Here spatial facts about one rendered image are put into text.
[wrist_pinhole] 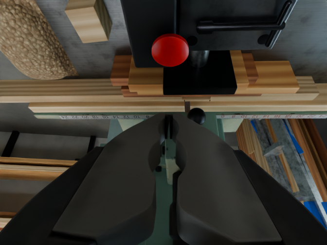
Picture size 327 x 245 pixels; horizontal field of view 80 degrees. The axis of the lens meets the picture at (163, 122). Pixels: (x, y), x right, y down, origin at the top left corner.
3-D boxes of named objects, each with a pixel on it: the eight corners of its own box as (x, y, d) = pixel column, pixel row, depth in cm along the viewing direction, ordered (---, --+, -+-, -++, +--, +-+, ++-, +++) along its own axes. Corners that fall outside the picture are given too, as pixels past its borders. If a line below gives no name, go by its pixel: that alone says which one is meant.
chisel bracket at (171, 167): (215, 102, 28) (223, 160, 24) (202, 142, 40) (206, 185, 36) (162, 102, 28) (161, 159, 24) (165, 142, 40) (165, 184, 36)
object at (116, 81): (251, 52, 31) (259, 76, 28) (248, 61, 32) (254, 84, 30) (114, 55, 32) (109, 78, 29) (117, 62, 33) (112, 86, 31)
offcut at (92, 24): (88, 27, 27) (82, 43, 26) (71, -6, 24) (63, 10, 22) (112, 25, 27) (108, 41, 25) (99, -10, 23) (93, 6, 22)
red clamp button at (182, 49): (190, 29, 15) (190, 39, 14) (187, 60, 17) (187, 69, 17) (150, 30, 15) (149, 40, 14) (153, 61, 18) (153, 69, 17)
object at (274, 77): (288, 60, 32) (300, 87, 29) (284, 66, 33) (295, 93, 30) (139, 62, 33) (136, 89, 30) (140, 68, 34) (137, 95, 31)
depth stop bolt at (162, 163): (167, 119, 38) (166, 169, 33) (167, 125, 40) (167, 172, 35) (156, 119, 38) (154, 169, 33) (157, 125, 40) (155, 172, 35)
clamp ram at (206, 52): (240, -8, 23) (256, 45, 18) (225, 46, 29) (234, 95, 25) (162, -5, 23) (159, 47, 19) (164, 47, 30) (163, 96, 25)
